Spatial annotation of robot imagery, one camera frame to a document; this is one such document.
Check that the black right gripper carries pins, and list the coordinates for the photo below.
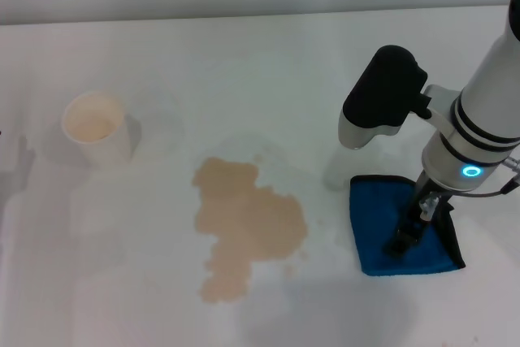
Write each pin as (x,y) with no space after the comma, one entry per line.
(426,205)

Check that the blue rag with black edging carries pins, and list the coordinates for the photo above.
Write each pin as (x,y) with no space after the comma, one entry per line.
(373,221)

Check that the white paper cup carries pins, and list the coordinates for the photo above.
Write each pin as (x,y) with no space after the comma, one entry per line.
(97,127)

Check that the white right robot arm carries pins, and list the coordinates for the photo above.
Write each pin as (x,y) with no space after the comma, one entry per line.
(483,115)

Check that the brown liquid stain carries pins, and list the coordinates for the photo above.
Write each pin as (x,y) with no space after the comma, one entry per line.
(248,217)

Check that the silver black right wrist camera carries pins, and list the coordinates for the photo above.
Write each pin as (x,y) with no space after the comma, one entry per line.
(382,95)

